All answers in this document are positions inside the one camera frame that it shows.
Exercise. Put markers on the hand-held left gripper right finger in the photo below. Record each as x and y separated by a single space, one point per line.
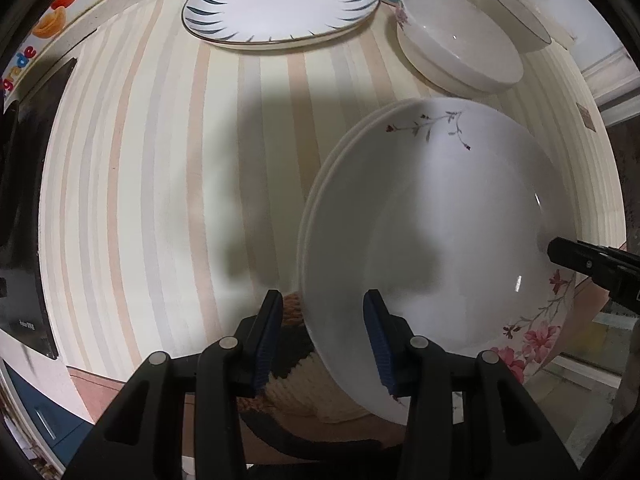
378 345

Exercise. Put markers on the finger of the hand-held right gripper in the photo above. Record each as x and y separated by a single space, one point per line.
590 262

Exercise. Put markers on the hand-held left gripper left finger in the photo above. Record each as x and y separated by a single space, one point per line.
265 342

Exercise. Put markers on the large white floral plate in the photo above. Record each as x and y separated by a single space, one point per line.
325 174
450 210

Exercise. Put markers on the white pink floral bowl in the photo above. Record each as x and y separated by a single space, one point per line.
460 35
450 83

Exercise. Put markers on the white blue rim bowl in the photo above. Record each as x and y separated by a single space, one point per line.
520 20

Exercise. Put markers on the blue leaf pattern plate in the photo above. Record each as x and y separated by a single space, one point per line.
280 5

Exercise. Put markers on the knitted brown cream cloth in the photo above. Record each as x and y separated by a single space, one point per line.
295 385

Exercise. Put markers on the striped tablecloth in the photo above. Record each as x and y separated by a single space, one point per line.
175 160

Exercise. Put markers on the blue cabinet drawer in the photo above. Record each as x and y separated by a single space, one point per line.
45 410

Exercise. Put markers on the black induction cooktop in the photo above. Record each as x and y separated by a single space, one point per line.
25 185

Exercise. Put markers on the fruit print box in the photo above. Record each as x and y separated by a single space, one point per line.
50 20

